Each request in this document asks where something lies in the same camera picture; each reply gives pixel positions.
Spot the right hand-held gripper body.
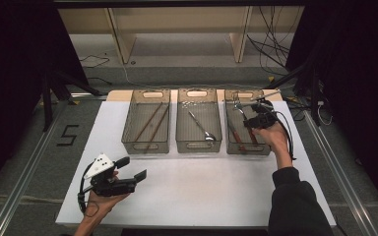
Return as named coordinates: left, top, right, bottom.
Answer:
left=249, top=89, right=282, bottom=130

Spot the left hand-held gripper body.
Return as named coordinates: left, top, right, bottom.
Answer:
left=83, top=152, right=138, bottom=198

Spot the fork with brown handle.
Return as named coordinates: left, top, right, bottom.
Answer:
left=233, top=100, right=259, bottom=146

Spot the grey translucent plastic bin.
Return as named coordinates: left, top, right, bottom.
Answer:
left=175, top=88, right=223, bottom=154
left=121, top=88, right=171, bottom=155
left=223, top=88, right=278, bottom=156

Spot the metal spoon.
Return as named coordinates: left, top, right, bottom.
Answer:
left=187, top=110, right=217, bottom=143

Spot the person's left hand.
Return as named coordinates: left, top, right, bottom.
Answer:
left=83, top=170, right=131, bottom=221

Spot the person's right hand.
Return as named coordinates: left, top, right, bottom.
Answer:
left=252, top=122, right=291, bottom=157

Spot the black metal stand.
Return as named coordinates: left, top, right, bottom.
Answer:
left=264, top=61, right=323, bottom=128
left=39, top=69, right=103, bottom=133

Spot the black curtain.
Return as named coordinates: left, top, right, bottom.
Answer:
left=0, top=0, right=91, bottom=201
left=285, top=0, right=378, bottom=219

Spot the light wooden desk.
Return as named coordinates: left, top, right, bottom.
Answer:
left=58, top=6, right=305, bottom=65

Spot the left hand-held gripper cable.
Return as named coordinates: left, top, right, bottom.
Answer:
left=77, top=160, right=100, bottom=217

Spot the hand-held gripper cable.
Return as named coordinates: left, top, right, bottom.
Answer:
left=77, top=160, right=100, bottom=217
left=265, top=103, right=297, bottom=161

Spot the right hand-held gripper cable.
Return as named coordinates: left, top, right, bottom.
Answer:
left=265, top=103, right=297, bottom=161

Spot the bundle of black cables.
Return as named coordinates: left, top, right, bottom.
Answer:
left=246, top=6, right=292, bottom=77

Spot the white floor cable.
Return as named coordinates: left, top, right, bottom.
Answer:
left=120, top=62, right=181, bottom=90

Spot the aluminium floor rail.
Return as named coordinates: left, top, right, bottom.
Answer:
left=303, top=109, right=378, bottom=236
left=0, top=97, right=67, bottom=236

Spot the black floor cable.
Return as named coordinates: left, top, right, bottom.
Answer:
left=79, top=53, right=113, bottom=87

